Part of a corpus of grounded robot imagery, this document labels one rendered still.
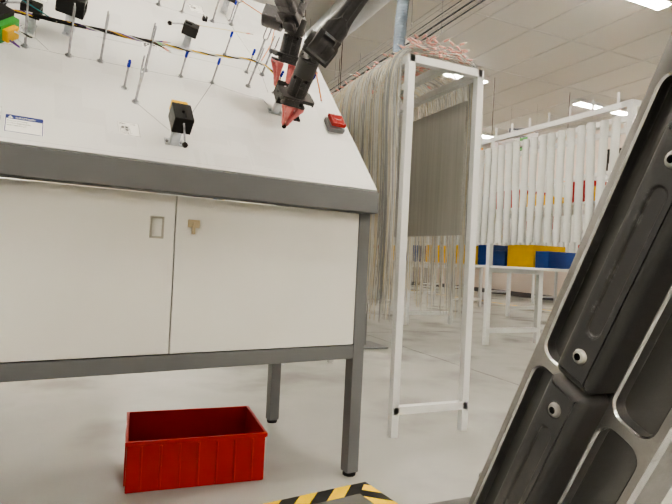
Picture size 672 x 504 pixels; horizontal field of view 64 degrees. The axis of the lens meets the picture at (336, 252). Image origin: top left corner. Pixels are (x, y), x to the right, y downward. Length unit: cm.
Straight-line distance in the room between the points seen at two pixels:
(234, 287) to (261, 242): 14
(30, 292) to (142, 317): 25
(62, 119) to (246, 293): 60
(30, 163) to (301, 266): 71
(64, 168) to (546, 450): 115
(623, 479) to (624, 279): 12
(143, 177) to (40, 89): 32
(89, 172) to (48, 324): 35
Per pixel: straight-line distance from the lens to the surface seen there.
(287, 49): 168
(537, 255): 448
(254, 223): 146
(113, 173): 133
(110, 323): 138
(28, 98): 146
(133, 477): 166
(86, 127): 141
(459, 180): 232
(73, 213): 135
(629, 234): 32
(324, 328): 158
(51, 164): 132
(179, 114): 136
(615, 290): 32
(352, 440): 172
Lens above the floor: 66
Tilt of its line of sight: 1 degrees up
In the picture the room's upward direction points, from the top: 3 degrees clockwise
